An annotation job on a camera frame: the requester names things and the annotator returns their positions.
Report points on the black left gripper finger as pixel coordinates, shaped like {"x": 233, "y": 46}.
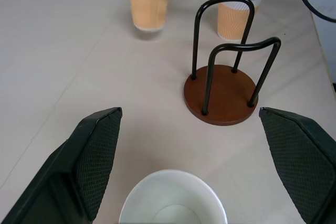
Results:
{"x": 299, "y": 155}
{"x": 94, "y": 153}

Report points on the orange white paper cup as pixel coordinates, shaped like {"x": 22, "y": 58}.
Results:
{"x": 148, "y": 6}
{"x": 236, "y": 16}
{"x": 170, "y": 200}

